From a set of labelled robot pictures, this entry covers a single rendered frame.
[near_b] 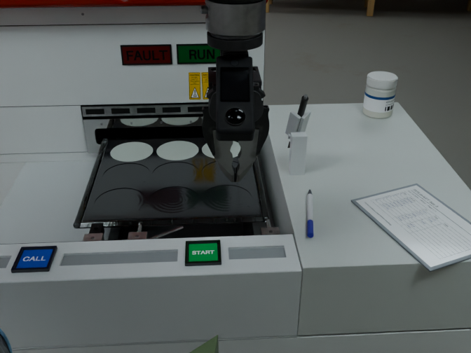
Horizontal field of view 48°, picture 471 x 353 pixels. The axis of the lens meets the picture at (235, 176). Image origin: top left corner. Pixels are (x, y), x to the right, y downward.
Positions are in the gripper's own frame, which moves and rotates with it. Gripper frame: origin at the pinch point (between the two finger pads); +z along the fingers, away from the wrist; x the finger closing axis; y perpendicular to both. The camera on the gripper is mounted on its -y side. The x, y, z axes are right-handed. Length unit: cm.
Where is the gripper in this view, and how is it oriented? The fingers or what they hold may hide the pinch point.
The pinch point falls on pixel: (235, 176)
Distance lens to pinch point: 76.2
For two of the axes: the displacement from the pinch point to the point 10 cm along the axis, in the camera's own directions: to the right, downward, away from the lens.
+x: -10.0, 0.3, -0.5
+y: -0.6, -5.1, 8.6
